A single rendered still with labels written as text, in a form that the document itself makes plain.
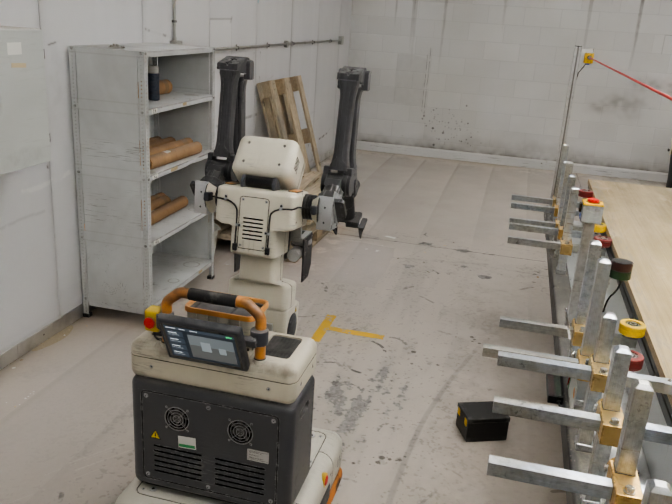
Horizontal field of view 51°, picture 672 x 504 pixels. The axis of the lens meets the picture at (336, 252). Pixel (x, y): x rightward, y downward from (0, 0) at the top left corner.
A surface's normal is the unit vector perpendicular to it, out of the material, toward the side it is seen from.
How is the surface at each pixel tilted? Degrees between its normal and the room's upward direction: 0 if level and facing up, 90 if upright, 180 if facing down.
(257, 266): 82
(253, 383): 90
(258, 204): 82
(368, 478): 0
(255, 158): 48
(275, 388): 90
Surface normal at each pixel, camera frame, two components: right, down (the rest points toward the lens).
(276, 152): -0.14, -0.42
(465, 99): -0.25, 0.29
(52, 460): 0.06, -0.95
